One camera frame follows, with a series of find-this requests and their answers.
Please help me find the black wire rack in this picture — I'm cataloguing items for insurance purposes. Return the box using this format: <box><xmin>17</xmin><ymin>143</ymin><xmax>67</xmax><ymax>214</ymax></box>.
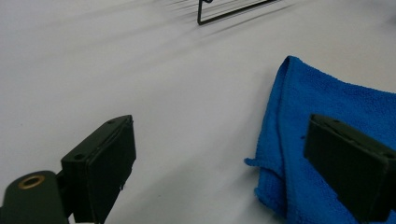
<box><xmin>196</xmin><ymin>0</ymin><xmax>278</xmax><ymax>26</ymax></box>

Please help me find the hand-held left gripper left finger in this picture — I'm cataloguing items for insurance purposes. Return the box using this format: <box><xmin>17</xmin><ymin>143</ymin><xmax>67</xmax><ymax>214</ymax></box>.
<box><xmin>56</xmin><ymin>114</ymin><xmax>137</xmax><ymax>224</ymax></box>

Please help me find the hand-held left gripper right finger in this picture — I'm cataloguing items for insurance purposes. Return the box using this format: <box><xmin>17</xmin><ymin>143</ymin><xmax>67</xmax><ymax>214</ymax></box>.
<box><xmin>303</xmin><ymin>113</ymin><xmax>396</xmax><ymax>224</ymax></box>

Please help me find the blue towel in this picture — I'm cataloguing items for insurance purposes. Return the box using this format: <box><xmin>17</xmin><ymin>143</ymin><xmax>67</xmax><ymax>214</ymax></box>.
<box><xmin>244</xmin><ymin>55</ymin><xmax>396</xmax><ymax>224</ymax></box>

